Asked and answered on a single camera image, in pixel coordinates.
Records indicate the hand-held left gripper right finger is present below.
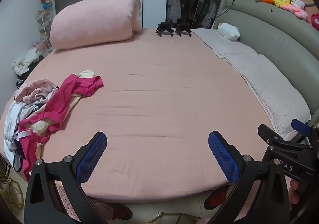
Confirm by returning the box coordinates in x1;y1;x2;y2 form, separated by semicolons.
208;131;291;224

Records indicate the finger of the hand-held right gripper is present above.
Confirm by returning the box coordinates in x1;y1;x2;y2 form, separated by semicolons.
291;119;319;145
258;124;314;151

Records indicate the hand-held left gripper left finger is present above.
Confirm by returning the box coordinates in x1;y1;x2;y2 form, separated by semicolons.
24;131;108;224

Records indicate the pile of pale clothes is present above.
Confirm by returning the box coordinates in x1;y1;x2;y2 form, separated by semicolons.
12;47;45;77

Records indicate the person's right hand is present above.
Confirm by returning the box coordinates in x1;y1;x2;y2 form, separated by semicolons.
289;179;303;203

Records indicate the dark red slipper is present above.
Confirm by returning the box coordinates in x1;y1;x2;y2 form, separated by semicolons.
113;203;134;221
204;185;231;211

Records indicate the pink fluffy fabric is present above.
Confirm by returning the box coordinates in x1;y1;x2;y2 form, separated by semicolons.
53;182;115;224

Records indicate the magenta garment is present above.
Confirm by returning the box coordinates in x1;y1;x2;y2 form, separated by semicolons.
17;73;104;182

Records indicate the black garment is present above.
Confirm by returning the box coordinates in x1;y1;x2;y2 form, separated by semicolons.
12;139;25;173

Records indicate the round pink bed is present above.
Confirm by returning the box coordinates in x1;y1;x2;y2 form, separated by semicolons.
0;27;312;204

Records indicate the white garment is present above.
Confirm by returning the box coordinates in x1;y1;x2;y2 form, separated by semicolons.
4;87;60;172

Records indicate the grey padded headboard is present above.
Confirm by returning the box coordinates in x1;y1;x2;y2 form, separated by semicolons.
212;0;319;137

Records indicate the red plush toy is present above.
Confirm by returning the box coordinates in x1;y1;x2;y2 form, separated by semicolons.
309;13;319;31

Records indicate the white plush toy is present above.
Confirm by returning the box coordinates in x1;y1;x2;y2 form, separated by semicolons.
217;23;240;41

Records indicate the pink white cat plush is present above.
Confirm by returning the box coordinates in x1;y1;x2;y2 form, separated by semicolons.
282;0;309;19

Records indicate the black folded gadget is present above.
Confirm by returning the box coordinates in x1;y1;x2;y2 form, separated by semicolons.
175;23;192;37
156;22;174;37

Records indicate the rolled pink quilt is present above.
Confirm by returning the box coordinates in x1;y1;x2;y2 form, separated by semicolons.
49;0;142;50

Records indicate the white shelf rack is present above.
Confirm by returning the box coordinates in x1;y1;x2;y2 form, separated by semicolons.
35;11;53;50

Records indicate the black cable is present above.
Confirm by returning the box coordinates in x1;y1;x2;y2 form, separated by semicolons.
194;0;247;29

